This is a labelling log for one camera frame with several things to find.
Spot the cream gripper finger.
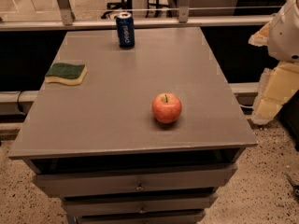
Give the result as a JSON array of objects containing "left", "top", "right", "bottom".
[
  {"left": 250, "top": 62, "right": 299, "bottom": 125},
  {"left": 249, "top": 22, "right": 271, "bottom": 47}
]

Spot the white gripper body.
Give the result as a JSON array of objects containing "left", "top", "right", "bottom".
[{"left": 267, "top": 0, "right": 299, "bottom": 63}]

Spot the blue pepsi can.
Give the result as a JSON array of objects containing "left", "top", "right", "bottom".
[{"left": 116, "top": 12, "right": 135, "bottom": 49}]

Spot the red apple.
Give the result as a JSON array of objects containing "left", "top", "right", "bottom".
[{"left": 151, "top": 93, "right": 182, "bottom": 124}]

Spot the black office chair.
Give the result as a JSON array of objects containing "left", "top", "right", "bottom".
[{"left": 101, "top": 0, "right": 169, "bottom": 19}]

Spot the bottom grey drawer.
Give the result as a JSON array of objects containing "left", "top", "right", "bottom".
[{"left": 78, "top": 209, "right": 206, "bottom": 224}]

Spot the grey drawer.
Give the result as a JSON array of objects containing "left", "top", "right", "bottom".
[
  {"left": 78, "top": 209, "right": 206, "bottom": 224},
  {"left": 33, "top": 163, "right": 237, "bottom": 197},
  {"left": 62, "top": 193, "right": 217, "bottom": 217}
]

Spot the grey drawer cabinet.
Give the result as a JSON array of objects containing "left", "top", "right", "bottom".
[{"left": 7, "top": 26, "right": 259, "bottom": 224}]

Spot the green yellow sponge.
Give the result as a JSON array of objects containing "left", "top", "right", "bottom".
[{"left": 45, "top": 63, "right": 87, "bottom": 86}]

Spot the middle grey drawer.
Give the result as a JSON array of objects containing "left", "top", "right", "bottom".
[{"left": 62, "top": 193, "right": 217, "bottom": 217}]

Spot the top grey drawer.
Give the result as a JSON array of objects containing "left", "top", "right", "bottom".
[{"left": 33, "top": 163, "right": 237, "bottom": 197}]

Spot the grey metal window rail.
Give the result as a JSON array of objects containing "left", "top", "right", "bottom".
[{"left": 0, "top": 0, "right": 286, "bottom": 32}]

